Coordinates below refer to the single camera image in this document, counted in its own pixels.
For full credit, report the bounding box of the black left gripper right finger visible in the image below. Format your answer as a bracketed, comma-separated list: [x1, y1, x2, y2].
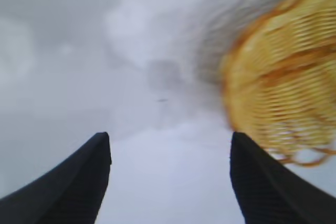
[229, 131, 336, 224]

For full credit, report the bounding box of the yellow woven wicker basket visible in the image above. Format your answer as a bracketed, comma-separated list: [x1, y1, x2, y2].
[220, 0, 336, 168]

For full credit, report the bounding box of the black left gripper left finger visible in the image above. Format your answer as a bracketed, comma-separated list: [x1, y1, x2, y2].
[0, 131, 112, 224]

